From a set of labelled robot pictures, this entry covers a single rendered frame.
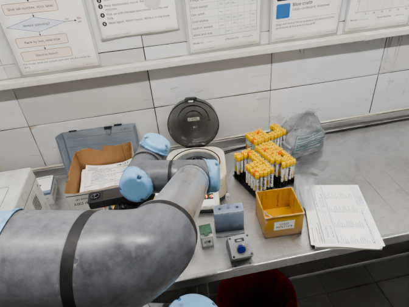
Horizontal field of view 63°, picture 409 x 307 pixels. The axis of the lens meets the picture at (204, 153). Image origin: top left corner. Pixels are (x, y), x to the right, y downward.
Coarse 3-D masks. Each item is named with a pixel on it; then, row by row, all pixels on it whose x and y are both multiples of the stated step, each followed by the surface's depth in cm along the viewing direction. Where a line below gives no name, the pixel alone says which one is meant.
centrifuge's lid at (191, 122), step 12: (180, 108) 140; (192, 108) 141; (204, 108) 140; (168, 120) 137; (180, 120) 144; (192, 120) 144; (204, 120) 144; (216, 120) 141; (180, 132) 145; (192, 132) 146; (204, 132) 145; (216, 132) 141; (180, 144) 142; (192, 144) 143; (204, 144) 143
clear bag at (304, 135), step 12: (312, 108) 148; (288, 120) 150; (300, 120) 146; (312, 120) 145; (288, 132) 147; (300, 132) 144; (312, 132) 147; (324, 132) 150; (288, 144) 147; (300, 144) 145; (312, 144) 148; (300, 156) 148
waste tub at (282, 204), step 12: (264, 192) 118; (276, 192) 119; (288, 192) 120; (264, 204) 122; (276, 204) 122; (288, 204) 123; (300, 204) 111; (264, 216) 108; (276, 216) 108; (288, 216) 108; (300, 216) 109; (264, 228) 111; (276, 228) 111; (288, 228) 111; (300, 228) 112
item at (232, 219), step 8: (216, 208) 113; (224, 208) 112; (232, 208) 112; (240, 208) 112; (216, 216) 111; (224, 216) 112; (232, 216) 112; (240, 216) 112; (216, 224) 113; (224, 224) 114; (232, 224) 114; (240, 224) 114; (216, 232) 116; (224, 232) 115; (232, 232) 115; (240, 232) 115
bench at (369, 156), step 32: (384, 128) 163; (320, 160) 146; (352, 160) 144; (384, 160) 143; (384, 192) 127; (256, 224) 119; (384, 224) 114; (192, 256) 109; (224, 256) 108; (256, 256) 107; (288, 256) 106; (320, 256) 108; (352, 256) 175; (384, 256) 174; (192, 288) 167
